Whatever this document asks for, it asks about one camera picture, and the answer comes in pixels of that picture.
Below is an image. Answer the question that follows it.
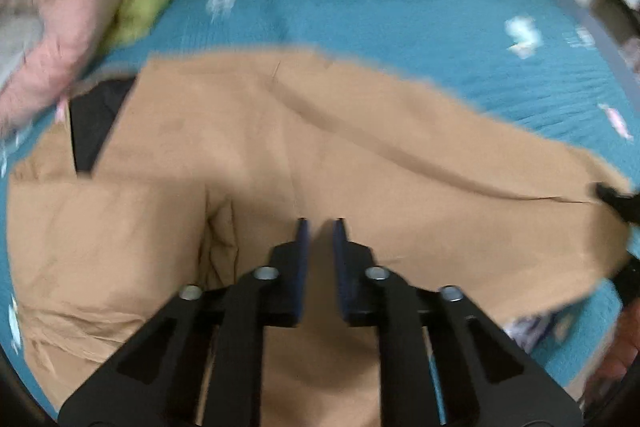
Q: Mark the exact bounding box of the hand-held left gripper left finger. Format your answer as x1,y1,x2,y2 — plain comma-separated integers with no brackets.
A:
57,218,311,427

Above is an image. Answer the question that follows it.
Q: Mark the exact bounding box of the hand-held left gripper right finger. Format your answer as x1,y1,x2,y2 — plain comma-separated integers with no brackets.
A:
332,218,584,427

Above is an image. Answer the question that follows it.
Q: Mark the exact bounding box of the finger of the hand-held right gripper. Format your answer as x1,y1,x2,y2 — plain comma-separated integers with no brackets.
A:
595,182,640,225

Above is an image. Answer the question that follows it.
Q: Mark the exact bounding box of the tan garment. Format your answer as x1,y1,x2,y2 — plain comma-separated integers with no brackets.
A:
7,49,636,427

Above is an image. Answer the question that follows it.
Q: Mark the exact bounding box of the person's right hand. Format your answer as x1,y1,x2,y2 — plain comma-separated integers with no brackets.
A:
584,302,640,408

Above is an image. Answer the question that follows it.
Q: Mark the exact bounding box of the teal printed quilted blanket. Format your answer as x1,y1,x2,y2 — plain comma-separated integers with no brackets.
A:
0,0,640,413

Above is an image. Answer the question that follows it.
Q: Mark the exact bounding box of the pink padded jacket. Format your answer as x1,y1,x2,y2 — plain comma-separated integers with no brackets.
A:
0,0,133,138

